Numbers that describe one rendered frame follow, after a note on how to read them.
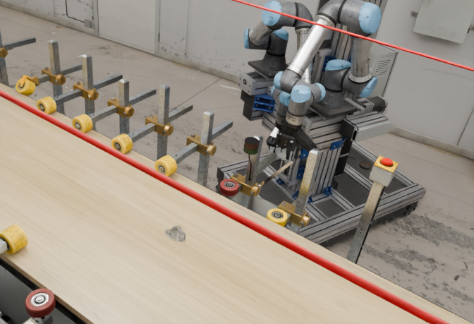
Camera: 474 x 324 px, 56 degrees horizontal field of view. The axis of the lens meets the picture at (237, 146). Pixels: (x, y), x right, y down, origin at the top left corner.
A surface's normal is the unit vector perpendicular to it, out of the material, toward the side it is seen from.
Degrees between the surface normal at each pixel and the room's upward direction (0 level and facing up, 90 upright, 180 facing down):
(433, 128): 90
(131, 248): 0
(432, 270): 0
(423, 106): 90
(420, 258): 0
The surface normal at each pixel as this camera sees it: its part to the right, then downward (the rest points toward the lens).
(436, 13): -0.45, 0.43
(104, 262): 0.12, -0.84
